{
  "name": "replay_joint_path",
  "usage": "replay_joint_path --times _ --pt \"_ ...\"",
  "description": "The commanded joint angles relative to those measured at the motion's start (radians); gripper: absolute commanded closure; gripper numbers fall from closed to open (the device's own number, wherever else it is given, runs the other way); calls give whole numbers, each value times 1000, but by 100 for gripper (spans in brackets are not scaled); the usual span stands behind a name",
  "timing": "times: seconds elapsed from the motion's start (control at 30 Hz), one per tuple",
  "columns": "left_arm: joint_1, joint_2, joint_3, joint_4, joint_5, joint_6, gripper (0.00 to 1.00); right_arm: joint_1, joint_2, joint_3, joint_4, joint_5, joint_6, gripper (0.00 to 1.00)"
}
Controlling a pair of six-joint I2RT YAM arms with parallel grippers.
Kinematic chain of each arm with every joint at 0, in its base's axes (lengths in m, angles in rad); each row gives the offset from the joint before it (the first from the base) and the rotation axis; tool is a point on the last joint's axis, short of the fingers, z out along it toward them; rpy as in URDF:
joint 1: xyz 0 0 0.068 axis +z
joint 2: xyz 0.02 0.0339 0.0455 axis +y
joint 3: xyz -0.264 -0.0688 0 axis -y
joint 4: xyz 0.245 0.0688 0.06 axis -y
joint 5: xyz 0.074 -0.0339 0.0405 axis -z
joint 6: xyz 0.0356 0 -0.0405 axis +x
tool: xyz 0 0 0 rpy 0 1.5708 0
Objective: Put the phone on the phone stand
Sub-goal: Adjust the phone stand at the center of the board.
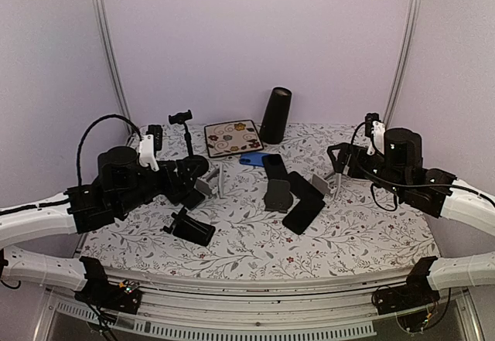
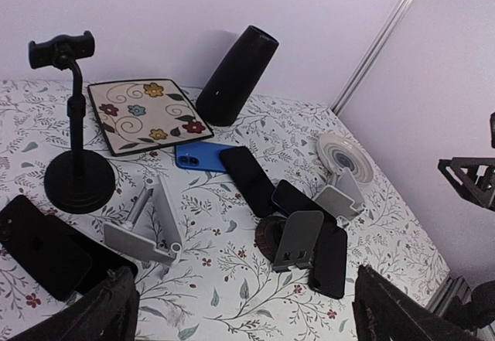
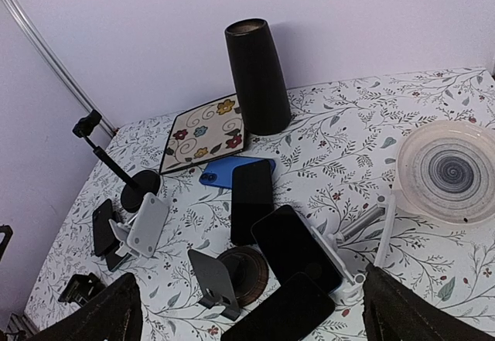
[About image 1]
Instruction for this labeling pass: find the left aluminium frame post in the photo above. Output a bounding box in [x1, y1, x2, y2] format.
[92, 0, 131, 119]

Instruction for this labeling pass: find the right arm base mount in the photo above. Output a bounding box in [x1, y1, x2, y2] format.
[371, 256, 440, 315]

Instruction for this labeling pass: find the blue phone face down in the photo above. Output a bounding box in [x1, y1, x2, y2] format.
[239, 152, 268, 167]

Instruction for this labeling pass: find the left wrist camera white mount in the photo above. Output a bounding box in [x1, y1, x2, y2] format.
[138, 124, 163, 172]

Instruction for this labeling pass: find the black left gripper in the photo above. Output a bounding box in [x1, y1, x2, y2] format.
[115, 159, 203, 217]

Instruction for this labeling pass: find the black tall phone holder stand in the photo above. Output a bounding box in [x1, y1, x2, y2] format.
[169, 110, 209, 177]

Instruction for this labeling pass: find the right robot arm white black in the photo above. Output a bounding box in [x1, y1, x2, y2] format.
[327, 121, 494, 307]

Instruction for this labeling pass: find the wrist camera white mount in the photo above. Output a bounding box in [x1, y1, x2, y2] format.
[138, 124, 163, 172]
[364, 113, 386, 155]

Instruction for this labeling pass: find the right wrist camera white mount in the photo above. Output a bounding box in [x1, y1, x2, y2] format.
[364, 113, 386, 155]

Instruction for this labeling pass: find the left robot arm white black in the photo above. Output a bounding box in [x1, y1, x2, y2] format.
[1, 146, 209, 305]

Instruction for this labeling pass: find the floral square ceramic plate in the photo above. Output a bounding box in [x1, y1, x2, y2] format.
[203, 119, 264, 159]

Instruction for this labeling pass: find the black clamp phone mount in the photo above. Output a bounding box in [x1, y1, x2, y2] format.
[162, 207, 216, 247]

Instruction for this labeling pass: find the aluminium frame post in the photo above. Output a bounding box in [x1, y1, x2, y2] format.
[92, 0, 131, 119]
[384, 0, 422, 128]

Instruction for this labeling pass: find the right aluminium frame post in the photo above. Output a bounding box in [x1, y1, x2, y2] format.
[384, 0, 422, 128]

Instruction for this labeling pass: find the dark grey folding phone stand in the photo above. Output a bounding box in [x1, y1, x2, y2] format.
[263, 179, 293, 213]

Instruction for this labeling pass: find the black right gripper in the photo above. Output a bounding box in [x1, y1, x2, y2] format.
[329, 142, 407, 197]

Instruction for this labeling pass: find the black braided left cable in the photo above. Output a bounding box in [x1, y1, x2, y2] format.
[77, 114, 141, 187]

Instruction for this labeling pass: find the blue edged black phone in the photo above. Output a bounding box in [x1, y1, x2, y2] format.
[288, 171, 325, 210]

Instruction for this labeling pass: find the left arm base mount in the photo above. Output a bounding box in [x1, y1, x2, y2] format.
[74, 256, 142, 315]

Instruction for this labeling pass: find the black cylindrical speaker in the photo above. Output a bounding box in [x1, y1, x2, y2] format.
[259, 87, 292, 145]

